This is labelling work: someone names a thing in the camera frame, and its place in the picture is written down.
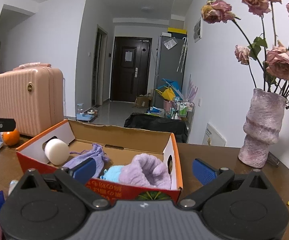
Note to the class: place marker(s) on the purple textured vase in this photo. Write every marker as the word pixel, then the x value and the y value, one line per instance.
pixel 262 127

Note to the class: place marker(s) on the yellow bag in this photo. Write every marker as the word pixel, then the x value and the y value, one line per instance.
pixel 167 94

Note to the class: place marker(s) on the light blue soft toy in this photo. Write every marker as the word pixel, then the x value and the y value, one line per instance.
pixel 112 174

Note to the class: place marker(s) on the purple feather decoration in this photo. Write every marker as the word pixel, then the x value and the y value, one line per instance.
pixel 191 90

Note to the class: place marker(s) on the pink ribbed suitcase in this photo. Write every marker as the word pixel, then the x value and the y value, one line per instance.
pixel 32 95

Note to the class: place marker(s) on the yellow box on refrigerator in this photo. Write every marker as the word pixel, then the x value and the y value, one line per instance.
pixel 177 30

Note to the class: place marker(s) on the wire rack with bottles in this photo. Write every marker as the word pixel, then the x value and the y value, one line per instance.
pixel 182 110

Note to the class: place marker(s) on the pet water dispenser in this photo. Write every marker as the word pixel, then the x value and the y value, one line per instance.
pixel 85 115

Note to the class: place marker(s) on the black fabric chair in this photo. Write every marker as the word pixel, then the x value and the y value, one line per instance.
pixel 159 124

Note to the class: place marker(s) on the white board against wall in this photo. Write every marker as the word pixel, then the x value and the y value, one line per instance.
pixel 212 137

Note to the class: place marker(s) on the iridescent plastic bag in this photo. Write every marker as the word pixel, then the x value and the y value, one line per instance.
pixel 12 185

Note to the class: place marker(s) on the orange fruit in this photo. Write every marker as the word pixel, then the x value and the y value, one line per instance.
pixel 11 138

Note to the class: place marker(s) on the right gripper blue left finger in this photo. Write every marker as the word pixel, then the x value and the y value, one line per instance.
pixel 84 171

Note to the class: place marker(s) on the dark brown entrance door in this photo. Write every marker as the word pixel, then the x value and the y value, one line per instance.
pixel 130 68

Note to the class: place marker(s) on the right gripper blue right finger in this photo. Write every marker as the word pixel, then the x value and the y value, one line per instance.
pixel 203 172

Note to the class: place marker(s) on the white wall panel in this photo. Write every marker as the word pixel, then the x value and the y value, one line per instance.
pixel 197 35

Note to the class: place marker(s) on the pink bucket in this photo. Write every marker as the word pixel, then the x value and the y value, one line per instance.
pixel 167 105

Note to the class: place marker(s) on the orange cardboard box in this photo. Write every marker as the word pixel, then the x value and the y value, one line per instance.
pixel 120 145

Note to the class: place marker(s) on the purple fluffy towel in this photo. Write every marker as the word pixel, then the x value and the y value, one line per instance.
pixel 146 170

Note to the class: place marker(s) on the grey refrigerator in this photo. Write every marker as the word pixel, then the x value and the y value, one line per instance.
pixel 168 54

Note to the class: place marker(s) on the brown cardboard box on floor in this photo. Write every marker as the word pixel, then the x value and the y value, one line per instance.
pixel 143 102

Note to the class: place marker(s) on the white umbrella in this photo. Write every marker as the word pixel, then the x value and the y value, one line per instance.
pixel 182 58

